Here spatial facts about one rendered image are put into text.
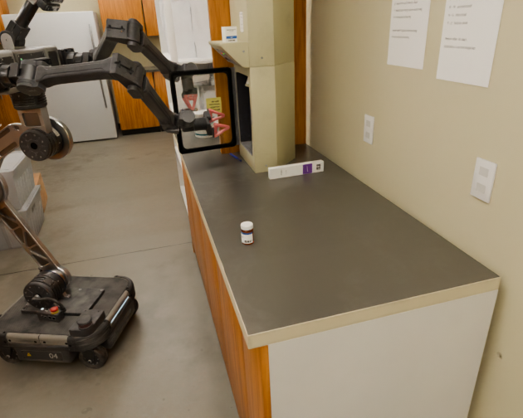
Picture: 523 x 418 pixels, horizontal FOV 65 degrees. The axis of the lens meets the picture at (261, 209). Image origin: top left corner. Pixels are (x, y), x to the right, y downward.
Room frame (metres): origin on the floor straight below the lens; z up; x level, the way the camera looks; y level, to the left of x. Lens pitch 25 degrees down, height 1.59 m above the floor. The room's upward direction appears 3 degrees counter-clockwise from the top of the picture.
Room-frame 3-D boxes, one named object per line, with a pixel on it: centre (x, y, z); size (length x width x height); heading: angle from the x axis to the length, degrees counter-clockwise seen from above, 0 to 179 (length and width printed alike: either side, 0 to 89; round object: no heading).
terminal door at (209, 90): (2.04, 0.26, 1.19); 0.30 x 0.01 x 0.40; 110
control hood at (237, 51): (1.94, 0.12, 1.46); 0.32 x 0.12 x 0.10; 15
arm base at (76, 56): (2.04, 0.83, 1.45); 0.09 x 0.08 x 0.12; 172
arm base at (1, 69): (1.54, 0.90, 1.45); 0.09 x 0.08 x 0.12; 172
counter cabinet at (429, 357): (1.80, -0.05, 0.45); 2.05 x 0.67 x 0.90; 15
